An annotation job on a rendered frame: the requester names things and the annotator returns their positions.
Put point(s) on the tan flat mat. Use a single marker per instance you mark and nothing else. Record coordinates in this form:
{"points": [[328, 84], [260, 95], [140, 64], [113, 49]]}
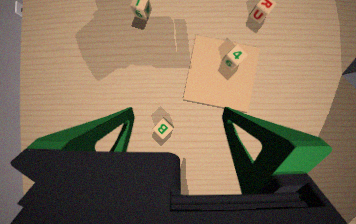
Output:
{"points": [[210, 81]]}

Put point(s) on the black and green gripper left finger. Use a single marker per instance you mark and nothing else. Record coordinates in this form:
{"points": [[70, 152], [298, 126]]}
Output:
{"points": [[84, 137]]}

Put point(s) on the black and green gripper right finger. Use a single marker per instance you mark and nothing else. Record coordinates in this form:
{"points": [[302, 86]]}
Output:
{"points": [[284, 150]]}

